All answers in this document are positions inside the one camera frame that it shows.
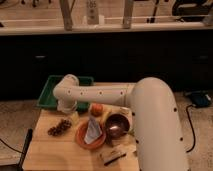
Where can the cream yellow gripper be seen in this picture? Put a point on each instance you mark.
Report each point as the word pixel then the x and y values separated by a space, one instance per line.
pixel 74 118

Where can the dark red grape bunch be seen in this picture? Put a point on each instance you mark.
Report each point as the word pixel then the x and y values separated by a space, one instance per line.
pixel 60 128

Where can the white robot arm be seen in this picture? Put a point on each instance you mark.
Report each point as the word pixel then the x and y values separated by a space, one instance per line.
pixel 157 127

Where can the orange plate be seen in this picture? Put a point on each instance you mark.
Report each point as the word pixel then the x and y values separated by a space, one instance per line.
pixel 80 134

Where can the orange tomato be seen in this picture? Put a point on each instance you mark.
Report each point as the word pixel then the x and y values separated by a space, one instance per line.
pixel 96 109

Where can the grey folded cloth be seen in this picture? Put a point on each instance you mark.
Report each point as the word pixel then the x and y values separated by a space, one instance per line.
pixel 93 131

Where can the yellow banana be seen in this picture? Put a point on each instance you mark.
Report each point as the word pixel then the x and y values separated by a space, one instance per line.
pixel 105 115

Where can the green plastic tray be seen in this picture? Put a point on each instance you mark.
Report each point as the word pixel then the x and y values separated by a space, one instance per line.
pixel 47 100

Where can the dark purple bowl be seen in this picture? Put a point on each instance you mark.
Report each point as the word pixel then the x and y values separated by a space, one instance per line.
pixel 116 126

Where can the white cup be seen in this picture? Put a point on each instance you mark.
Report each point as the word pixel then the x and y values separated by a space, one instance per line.
pixel 125 111

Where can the wooden block with black strip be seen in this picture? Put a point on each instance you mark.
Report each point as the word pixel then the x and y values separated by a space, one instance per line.
pixel 107 157

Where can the white remote on shelf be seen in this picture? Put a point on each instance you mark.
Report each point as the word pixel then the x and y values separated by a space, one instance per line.
pixel 92 12

